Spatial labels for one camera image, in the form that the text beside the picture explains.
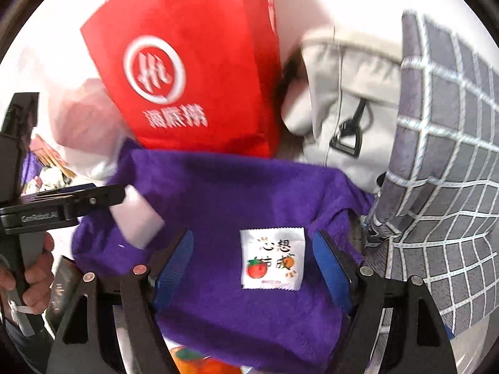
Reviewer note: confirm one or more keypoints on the clear plastic bag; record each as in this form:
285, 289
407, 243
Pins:
85, 124

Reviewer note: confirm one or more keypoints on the tomato print packet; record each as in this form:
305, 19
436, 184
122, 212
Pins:
202, 366

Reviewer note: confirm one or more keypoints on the grey checked pillow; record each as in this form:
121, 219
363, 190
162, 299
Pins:
448, 163

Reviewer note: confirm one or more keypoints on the black box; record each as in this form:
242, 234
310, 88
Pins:
62, 292

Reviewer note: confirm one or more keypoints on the beige backpack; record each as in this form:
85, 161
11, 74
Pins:
331, 97

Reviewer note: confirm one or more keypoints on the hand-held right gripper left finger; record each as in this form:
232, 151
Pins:
175, 268

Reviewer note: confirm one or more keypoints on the purple towel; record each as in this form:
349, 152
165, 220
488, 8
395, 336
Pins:
234, 202

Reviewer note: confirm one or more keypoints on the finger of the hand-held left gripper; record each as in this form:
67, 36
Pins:
78, 188
97, 200

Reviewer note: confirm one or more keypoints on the white tomato print sachet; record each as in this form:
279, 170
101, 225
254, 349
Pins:
253, 243

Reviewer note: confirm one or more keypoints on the wooden bed frame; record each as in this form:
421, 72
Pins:
48, 152

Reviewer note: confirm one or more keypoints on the white foam block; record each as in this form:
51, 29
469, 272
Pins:
140, 222

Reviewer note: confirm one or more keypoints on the person's left hand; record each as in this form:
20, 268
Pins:
39, 280

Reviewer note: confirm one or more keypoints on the purple plush toy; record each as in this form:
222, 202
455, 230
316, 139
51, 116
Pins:
30, 167

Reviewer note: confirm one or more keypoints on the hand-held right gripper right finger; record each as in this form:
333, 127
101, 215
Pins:
331, 268

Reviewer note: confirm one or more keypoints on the floral print cloth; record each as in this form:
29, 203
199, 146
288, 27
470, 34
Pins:
54, 177

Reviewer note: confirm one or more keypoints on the red paper bag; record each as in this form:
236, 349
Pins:
195, 46

